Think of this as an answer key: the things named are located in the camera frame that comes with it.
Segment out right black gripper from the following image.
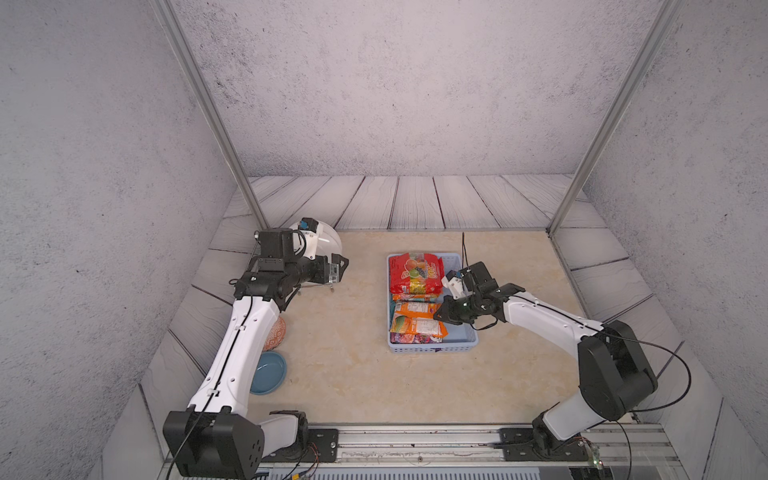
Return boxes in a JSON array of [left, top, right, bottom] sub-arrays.
[[430, 294, 481, 325]]

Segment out light blue plastic basket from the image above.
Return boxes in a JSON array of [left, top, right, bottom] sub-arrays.
[[386, 251, 480, 353]]

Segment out orange candy bag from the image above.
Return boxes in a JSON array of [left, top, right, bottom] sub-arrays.
[[391, 293, 439, 303], [390, 302, 448, 339]]

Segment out red candy bag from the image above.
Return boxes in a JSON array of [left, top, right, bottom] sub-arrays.
[[387, 253, 445, 294]]

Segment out purple Fox's candy bag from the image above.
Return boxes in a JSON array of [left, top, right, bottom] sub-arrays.
[[390, 332, 443, 345]]

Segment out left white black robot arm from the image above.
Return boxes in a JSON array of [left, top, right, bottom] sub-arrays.
[[163, 218, 349, 479]]

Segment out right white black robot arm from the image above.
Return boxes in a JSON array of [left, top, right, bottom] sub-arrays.
[[434, 283, 658, 455]]

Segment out white plate stack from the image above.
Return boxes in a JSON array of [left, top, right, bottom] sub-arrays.
[[289, 220, 343, 256]]

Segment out blue small plate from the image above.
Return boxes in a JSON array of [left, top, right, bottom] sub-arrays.
[[250, 351, 287, 396]]

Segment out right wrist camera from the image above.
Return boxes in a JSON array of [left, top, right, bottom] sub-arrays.
[[441, 262, 499, 300]]

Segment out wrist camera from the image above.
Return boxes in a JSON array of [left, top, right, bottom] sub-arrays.
[[293, 217, 319, 260], [441, 262, 499, 300]]

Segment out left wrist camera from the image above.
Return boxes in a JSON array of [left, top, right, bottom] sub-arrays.
[[293, 217, 319, 260]]

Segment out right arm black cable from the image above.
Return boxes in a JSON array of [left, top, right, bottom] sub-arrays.
[[460, 232, 694, 480]]

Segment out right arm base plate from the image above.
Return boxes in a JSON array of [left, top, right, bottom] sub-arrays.
[[490, 427, 592, 463]]

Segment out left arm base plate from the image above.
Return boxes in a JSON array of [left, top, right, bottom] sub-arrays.
[[262, 428, 339, 464]]

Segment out aluminium front rail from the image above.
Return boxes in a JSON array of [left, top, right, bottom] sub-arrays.
[[257, 423, 688, 479]]

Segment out left aluminium frame post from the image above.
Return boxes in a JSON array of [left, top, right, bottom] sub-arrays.
[[152, 0, 269, 230]]

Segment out aluminium frame post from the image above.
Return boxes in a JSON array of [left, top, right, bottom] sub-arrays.
[[152, 0, 269, 230], [546, 0, 683, 239]]

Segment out right aluminium frame post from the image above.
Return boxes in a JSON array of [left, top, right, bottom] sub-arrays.
[[546, 0, 683, 239]]

